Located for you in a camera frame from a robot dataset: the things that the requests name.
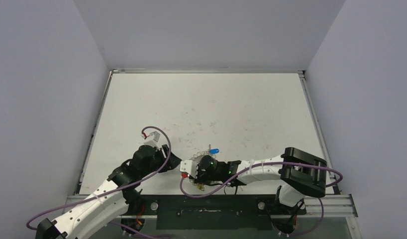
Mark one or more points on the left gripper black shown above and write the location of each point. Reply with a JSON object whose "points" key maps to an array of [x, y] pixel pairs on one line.
{"points": [[172, 163]]}

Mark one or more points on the key with blue tag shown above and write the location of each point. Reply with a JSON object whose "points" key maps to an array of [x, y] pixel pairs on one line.
{"points": [[211, 150]]}

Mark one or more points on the metal disc with key rings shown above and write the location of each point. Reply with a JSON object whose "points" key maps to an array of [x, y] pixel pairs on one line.
{"points": [[199, 155]]}

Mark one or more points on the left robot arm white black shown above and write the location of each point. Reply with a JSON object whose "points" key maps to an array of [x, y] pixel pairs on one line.
{"points": [[116, 196]]}

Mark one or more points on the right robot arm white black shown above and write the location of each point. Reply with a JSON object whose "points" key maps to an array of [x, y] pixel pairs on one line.
{"points": [[299, 173]]}

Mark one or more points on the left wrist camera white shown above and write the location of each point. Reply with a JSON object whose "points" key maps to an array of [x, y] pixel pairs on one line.
{"points": [[153, 136]]}

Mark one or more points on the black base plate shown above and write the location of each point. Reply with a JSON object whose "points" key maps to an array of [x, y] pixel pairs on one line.
{"points": [[215, 212]]}

